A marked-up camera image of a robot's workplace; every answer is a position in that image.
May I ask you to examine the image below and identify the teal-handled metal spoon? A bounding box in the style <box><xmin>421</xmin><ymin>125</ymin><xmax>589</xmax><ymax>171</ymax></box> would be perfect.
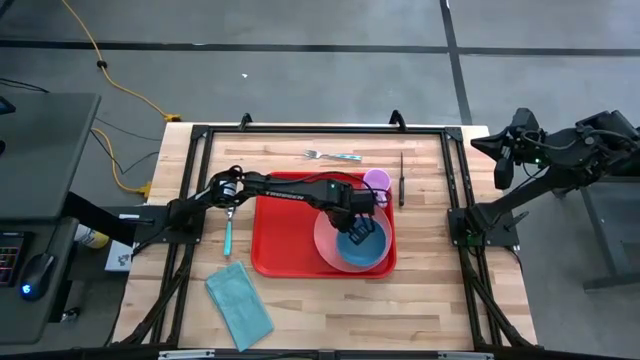
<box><xmin>222</xmin><ymin>204</ymin><xmax>237</xmax><ymax>258</ymax></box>

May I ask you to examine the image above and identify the blue plastic bowl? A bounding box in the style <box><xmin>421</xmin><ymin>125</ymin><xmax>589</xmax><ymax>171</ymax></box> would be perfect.
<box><xmin>335</xmin><ymin>215</ymin><xmax>389</xmax><ymax>268</ymax></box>

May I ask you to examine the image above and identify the teal-handled metal fork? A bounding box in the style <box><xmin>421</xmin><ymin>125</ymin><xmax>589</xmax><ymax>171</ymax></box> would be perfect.
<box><xmin>302</xmin><ymin>148</ymin><xmax>364</xmax><ymax>163</ymax></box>

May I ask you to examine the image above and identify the black aluminium table frame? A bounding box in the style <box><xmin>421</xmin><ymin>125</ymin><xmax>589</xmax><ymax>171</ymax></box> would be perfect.
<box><xmin>107</xmin><ymin>109</ymin><xmax>541</xmax><ymax>360</ymax></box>

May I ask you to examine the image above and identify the silver metal bracket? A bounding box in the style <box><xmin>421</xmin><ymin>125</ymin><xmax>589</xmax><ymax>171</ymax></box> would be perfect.
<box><xmin>157</xmin><ymin>348</ymin><xmax>217</xmax><ymax>360</ymax></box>
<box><xmin>438</xmin><ymin>351</ymin><xmax>496</xmax><ymax>360</ymax></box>

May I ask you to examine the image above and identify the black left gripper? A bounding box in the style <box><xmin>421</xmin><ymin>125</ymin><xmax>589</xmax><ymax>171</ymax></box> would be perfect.
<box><xmin>339</xmin><ymin>191</ymin><xmax>376</xmax><ymax>247</ymax></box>

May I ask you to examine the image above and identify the black computer mouse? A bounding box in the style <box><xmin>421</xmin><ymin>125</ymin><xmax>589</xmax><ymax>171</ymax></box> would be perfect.
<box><xmin>19</xmin><ymin>253</ymin><xmax>56</xmax><ymax>303</ymax></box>

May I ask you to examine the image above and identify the yellow and white bottle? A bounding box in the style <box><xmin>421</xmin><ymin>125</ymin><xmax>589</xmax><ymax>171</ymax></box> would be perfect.
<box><xmin>74</xmin><ymin>224</ymin><xmax>110</xmax><ymax>250</ymax></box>

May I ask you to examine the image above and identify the grey desk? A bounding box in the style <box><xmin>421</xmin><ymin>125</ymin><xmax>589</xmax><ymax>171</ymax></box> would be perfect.
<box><xmin>0</xmin><ymin>92</ymin><xmax>102</xmax><ymax>346</ymax></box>

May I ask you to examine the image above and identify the red plastic tray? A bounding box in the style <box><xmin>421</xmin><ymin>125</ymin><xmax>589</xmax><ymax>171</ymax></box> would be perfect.
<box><xmin>249</xmin><ymin>171</ymin><xmax>399</xmax><ymax>280</ymax></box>

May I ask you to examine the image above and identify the small white box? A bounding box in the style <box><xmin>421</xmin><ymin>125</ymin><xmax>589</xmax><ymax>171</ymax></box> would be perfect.
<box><xmin>103</xmin><ymin>239</ymin><xmax>134</xmax><ymax>274</ymax></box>

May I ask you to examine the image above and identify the teal cloth napkin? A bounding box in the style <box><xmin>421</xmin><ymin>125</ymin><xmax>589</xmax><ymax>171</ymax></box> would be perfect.
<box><xmin>204</xmin><ymin>260</ymin><xmax>276</xmax><ymax>353</ymax></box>

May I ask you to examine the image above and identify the yellow extension cord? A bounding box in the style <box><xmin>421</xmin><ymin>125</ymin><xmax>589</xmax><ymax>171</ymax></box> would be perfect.
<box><xmin>91</xmin><ymin>127</ymin><xmax>153</xmax><ymax>197</ymax></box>
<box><xmin>59</xmin><ymin>0</ymin><xmax>183</xmax><ymax>124</ymax></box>

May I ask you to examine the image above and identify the black support beam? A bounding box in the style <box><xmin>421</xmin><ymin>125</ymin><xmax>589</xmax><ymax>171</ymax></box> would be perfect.
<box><xmin>63</xmin><ymin>191</ymin><xmax>141</xmax><ymax>245</ymax></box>

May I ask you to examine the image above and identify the pink plastic plate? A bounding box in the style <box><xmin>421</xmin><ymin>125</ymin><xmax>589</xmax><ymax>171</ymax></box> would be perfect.
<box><xmin>313</xmin><ymin>199</ymin><xmax>394</xmax><ymax>274</ymax></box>

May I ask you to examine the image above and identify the backlit black keyboard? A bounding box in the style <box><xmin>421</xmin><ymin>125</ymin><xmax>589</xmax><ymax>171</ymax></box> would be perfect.
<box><xmin>0</xmin><ymin>230</ymin><xmax>27</xmax><ymax>289</ymax></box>

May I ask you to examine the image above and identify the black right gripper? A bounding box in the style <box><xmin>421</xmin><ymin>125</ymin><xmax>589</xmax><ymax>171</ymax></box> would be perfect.
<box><xmin>470</xmin><ymin>107</ymin><xmax>544</xmax><ymax>191</ymax></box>

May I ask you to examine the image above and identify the thin black floor cable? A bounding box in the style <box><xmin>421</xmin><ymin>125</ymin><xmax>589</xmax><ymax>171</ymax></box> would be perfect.
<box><xmin>0</xmin><ymin>76</ymin><xmax>50</xmax><ymax>95</ymax></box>
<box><xmin>91</xmin><ymin>117</ymin><xmax>162</xmax><ymax>176</ymax></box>

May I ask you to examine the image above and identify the dark metal stand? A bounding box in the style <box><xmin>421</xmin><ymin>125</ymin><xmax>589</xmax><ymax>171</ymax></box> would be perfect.
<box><xmin>549</xmin><ymin>124</ymin><xmax>640</xmax><ymax>292</ymax></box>

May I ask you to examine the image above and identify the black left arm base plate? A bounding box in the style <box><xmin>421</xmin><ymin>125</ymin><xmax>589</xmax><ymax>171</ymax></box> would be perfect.
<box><xmin>102</xmin><ymin>204</ymin><xmax>206</xmax><ymax>246</ymax></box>

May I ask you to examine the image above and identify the pink plastic mug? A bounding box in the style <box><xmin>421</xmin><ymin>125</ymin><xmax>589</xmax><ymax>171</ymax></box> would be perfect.
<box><xmin>362</xmin><ymin>168</ymin><xmax>393</xmax><ymax>209</ymax></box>

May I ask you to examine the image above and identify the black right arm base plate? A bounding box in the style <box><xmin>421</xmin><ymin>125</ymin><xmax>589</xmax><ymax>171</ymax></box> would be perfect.
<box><xmin>447</xmin><ymin>207</ymin><xmax>530</xmax><ymax>249</ymax></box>

